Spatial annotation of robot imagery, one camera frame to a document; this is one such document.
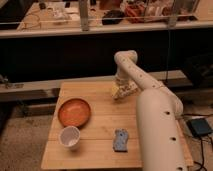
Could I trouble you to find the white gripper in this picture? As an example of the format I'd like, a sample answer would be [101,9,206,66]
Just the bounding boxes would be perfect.
[111,77,138,100]

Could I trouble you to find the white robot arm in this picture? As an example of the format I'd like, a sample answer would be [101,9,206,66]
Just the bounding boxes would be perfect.
[112,50,188,171]

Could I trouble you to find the blue sponge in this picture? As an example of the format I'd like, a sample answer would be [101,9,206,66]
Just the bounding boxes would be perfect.
[113,129,129,152]

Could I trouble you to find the black bag on shelf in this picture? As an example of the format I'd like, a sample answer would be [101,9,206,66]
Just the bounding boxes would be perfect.
[102,10,125,25]

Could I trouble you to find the white cup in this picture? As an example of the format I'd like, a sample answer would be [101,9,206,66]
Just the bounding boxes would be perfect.
[58,126,80,151]

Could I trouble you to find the red object on shelf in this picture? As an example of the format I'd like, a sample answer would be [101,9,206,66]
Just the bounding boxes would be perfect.
[125,4,145,23]

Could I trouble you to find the black power adapter box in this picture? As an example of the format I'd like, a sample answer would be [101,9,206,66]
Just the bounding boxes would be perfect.
[186,118,213,137]

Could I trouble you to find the metal shelf post right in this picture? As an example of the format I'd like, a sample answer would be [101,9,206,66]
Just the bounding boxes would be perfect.
[167,0,182,28]

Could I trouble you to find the metal shelf post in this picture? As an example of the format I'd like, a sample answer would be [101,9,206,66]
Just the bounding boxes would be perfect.
[79,0,89,31]
[167,0,182,28]

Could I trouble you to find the metal shelf post left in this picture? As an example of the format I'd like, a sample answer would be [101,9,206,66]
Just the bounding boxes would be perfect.
[79,0,89,31]

